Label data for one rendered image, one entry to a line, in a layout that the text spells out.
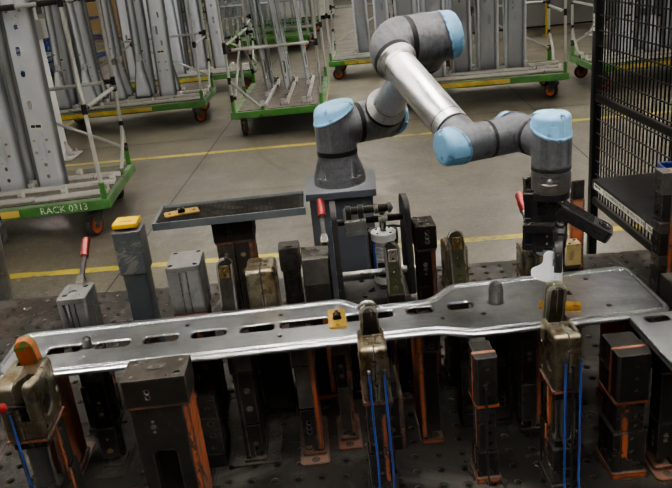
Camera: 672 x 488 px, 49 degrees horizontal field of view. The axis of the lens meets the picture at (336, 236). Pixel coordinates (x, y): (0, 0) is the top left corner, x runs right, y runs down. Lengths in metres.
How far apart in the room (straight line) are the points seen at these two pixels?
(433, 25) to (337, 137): 0.47
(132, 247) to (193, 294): 0.25
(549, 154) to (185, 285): 0.83
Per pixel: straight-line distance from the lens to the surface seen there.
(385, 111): 2.03
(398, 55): 1.65
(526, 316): 1.54
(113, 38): 9.36
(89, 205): 5.40
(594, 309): 1.58
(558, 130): 1.42
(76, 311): 1.76
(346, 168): 2.07
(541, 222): 1.50
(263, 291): 1.66
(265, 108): 7.76
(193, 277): 1.66
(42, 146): 5.81
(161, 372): 1.42
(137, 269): 1.88
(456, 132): 1.43
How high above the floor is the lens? 1.72
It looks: 21 degrees down
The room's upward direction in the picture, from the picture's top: 6 degrees counter-clockwise
